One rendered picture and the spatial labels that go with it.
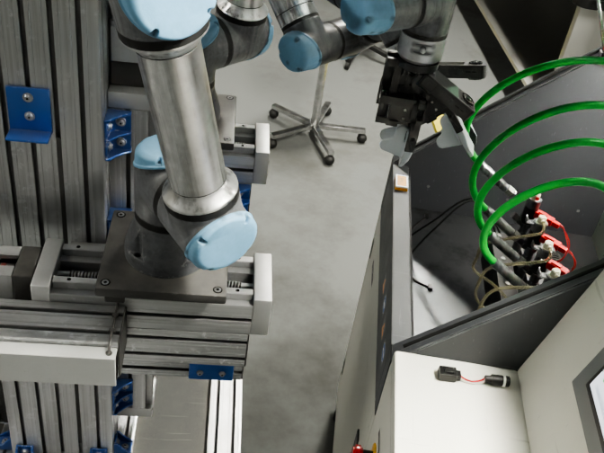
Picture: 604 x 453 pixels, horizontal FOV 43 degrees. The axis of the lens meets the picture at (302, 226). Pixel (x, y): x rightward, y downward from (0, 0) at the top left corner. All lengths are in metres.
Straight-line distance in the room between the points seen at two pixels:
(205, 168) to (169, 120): 0.10
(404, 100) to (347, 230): 1.97
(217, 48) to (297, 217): 1.64
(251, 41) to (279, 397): 1.23
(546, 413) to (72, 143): 0.93
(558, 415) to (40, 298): 0.89
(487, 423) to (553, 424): 0.11
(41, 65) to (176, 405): 1.16
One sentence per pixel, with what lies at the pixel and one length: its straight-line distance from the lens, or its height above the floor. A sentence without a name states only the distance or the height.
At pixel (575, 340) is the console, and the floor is 1.13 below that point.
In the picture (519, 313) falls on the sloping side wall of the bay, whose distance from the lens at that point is 1.35.
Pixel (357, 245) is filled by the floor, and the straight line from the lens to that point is 3.18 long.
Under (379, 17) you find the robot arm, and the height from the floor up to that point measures 1.53.
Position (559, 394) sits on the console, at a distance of 1.30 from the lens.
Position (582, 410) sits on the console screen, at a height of 1.12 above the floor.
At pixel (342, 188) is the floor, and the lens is 3.50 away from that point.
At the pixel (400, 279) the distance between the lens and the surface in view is 1.58.
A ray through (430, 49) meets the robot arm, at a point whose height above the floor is 1.46.
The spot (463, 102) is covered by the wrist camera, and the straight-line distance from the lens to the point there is 1.35.
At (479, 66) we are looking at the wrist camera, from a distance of 1.49.
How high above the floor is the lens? 1.96
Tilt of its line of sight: 37 degrees down
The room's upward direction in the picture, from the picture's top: 9 degrees clockwise
